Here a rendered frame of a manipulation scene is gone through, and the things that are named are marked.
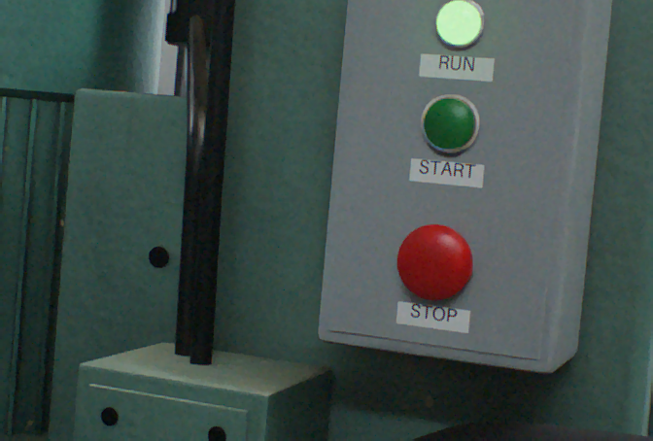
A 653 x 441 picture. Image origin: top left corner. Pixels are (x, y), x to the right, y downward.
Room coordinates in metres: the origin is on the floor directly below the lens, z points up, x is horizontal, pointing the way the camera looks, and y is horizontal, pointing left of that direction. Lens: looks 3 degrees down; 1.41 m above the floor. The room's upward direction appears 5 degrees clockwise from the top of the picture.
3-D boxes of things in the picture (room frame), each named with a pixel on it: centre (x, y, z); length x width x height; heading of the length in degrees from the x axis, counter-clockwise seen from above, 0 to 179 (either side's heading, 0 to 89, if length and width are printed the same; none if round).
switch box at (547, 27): (0.55, -0.06, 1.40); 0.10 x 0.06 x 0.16; 70
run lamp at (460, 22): (0.52, -0.04, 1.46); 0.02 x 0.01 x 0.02; 70
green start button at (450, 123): (0.52, -0.04, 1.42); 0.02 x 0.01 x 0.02; 70
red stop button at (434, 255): (0.52, -0.04, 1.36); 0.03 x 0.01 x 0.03; 70
